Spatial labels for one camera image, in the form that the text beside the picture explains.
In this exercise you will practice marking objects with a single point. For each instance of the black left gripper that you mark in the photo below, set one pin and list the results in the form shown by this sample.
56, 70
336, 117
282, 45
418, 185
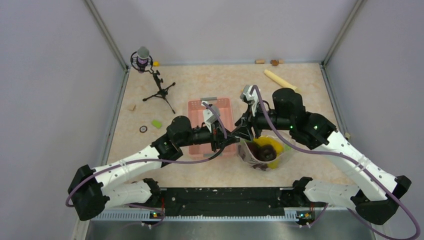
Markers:
218, 138

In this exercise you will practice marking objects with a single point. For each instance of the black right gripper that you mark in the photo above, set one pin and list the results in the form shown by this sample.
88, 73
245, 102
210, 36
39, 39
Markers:
245, 124

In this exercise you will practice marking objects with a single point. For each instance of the dark purple toy fruit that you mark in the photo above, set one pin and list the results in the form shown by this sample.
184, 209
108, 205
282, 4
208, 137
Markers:
266, 153

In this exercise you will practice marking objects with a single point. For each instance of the pink plastic basket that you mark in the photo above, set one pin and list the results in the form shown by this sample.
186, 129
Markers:
195, 114

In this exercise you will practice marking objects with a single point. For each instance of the clear zip top bag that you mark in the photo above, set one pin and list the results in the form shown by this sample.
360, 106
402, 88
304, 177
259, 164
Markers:
246, 150

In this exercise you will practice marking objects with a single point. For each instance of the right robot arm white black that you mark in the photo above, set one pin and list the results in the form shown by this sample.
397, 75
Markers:
374, 195

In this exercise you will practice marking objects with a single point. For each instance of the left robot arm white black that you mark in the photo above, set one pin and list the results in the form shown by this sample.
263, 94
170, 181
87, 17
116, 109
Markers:
92, 190

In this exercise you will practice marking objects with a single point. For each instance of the cream toy rolling pin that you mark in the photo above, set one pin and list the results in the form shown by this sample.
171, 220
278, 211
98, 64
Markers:
280, 81

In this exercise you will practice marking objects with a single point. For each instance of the green rectangular block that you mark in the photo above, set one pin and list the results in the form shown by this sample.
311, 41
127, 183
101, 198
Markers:
157, 124

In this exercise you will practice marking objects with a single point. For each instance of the black microphone tripod stand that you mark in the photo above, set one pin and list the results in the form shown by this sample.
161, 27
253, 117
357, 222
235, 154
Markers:
162, 92

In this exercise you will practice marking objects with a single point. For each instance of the light wooden cube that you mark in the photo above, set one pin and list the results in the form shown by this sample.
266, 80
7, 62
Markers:
131, 107

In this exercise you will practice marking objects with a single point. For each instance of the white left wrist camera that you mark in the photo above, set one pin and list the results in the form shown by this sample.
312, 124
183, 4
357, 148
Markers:
211, 114

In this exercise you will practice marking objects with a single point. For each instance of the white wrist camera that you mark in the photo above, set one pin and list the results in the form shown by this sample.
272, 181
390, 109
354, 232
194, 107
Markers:
211, 114
250, 96

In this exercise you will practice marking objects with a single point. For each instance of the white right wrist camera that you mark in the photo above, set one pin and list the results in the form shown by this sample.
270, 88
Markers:
250, 96

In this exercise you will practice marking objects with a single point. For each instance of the tan cork block at wall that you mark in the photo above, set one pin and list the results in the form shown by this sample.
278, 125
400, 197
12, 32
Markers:
260, 61

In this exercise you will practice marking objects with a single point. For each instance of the brown round block at wall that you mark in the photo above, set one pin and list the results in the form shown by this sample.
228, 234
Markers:
274, 62

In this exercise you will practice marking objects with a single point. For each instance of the grey microphone with shock mount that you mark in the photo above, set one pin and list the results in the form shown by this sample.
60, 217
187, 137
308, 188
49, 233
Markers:
141, 60

